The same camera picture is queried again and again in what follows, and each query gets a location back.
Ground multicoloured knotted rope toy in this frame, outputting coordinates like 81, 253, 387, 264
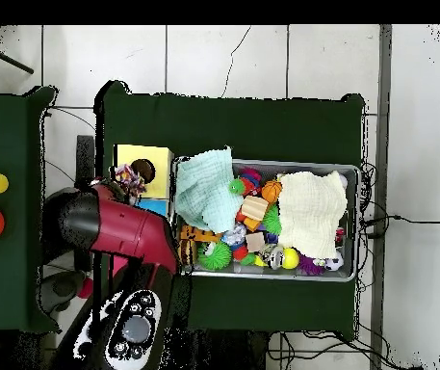
114, 163, 147, 198

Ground wooden box with three holes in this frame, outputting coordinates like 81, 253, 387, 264
112, 144, 174, 277

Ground clear mesh bin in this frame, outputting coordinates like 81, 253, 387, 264
168, 155, 360, 283

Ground mint green muslin cloth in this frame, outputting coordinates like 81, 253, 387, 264
173, 145, 246, 235

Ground clear glitter ball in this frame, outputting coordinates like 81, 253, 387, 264
220, 222, 248, 248

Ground ridged wooden block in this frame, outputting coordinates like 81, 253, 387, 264
240, 195, 270, 223

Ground green spiky ball with eyes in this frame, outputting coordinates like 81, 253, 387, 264
196, 241, 233, 271

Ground small orange basketball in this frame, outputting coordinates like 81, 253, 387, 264
260, 179, 283, 204

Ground wooden striped burger toy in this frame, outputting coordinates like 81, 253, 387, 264
178, 239, 198, 266

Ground yellow ball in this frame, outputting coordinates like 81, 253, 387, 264
281, 247, 301, 270

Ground cream muslin cloth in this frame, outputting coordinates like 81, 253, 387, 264
276, 170, 349, 260

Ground black padded upright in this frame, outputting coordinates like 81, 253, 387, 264
75, 134, 96, 190

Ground dark green side table cloth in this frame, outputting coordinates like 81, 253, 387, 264
0, 85, 63, 334

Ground black tripod leg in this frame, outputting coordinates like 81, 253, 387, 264
0, 36, 35, 75

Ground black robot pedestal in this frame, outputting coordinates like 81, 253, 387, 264
165, 329, 269, 370

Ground black power cable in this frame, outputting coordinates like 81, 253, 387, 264
359, 214, 440, 240

